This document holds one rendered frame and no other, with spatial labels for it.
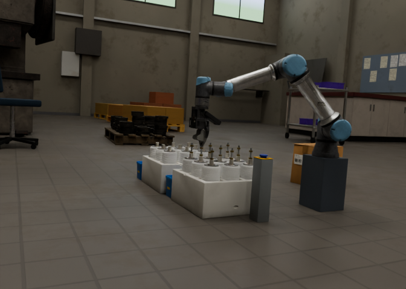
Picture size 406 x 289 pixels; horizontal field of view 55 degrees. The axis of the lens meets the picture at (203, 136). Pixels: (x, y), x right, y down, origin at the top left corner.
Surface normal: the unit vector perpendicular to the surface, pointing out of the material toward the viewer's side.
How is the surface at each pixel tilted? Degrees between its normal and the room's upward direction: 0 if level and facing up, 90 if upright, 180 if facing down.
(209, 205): 90
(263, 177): 90
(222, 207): 90
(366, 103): 90
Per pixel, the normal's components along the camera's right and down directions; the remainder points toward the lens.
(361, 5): -0.90, -0.02
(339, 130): 0.15, 0.19
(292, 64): -0.01, -0.02
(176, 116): 0.51, 0.10
